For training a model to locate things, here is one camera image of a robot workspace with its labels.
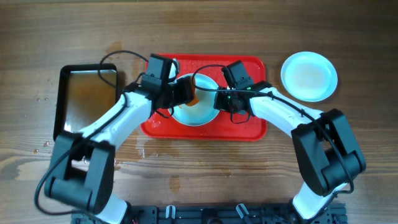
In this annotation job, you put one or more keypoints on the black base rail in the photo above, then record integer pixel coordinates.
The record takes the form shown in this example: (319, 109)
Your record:
(278, 213)

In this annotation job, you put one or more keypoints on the green orange sponge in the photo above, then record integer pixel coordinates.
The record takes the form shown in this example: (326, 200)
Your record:
(194, 99)

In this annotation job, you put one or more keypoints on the black water basin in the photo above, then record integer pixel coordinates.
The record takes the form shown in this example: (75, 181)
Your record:
(84, 95)

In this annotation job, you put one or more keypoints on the white plate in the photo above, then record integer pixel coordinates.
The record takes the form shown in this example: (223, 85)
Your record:
(309, 76)
(203, 112)

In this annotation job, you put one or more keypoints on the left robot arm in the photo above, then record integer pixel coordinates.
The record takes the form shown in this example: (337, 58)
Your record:
(81, 170)

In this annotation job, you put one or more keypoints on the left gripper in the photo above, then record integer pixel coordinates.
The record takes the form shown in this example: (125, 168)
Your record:
(186, 90)

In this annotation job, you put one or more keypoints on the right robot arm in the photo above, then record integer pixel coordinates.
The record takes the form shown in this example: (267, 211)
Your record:
(328, 154)

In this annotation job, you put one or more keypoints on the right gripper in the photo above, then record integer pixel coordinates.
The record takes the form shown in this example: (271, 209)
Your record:
(220, 104)

